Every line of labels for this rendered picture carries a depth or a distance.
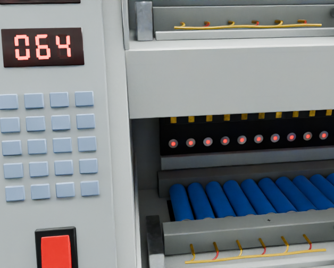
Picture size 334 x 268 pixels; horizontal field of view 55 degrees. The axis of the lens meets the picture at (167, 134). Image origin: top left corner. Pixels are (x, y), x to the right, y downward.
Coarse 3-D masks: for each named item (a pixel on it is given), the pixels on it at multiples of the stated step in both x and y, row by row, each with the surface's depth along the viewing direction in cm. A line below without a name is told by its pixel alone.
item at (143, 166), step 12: (132, 0) 39; (144, 0) 39; (132, 12) 39; (132, 24) 39; (132, 120) 40; (144, 120) 40; (156, 120) 40; (132, 132) 40; (144, 132) 40; (156, 132) 40; (144, 144) 40; (156, 144) 40; (144, 156) 40; (156, 156) 40; (144, 168) 40; (156, 168) 40; (192, 168) 41; (144, 180) 40; (156, 180) 40
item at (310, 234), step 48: (192, 144) 37; (240, 144) 38; (288, 144) 39; (144, 192) 38; (192, 192) 34; (240, 192) 34; (288, 192) 34; (144, 240) 30; (192, 240) 28; (240, 240) 28; (288, 240) 29
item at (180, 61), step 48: (192, 0) 37; (240, 0) 37; (288, 0) 38; (144, 48) 20; (192, 48) 20; (240, 48) 20; (288, 48) 21; (144, 96) 21; (192, 96) 21; (240, 96) 22; (288, 96) 22
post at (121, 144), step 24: (120, 0) 19; (120, 24) 20; (120, 48) 20; (120, 72) 20; (120, 96) 20; (120, 120) 20; (120, 144) 20; (120, 168) 20; (120, 192) 20; (120, 216) 20; (120, 240) 20; (120, 264) 20
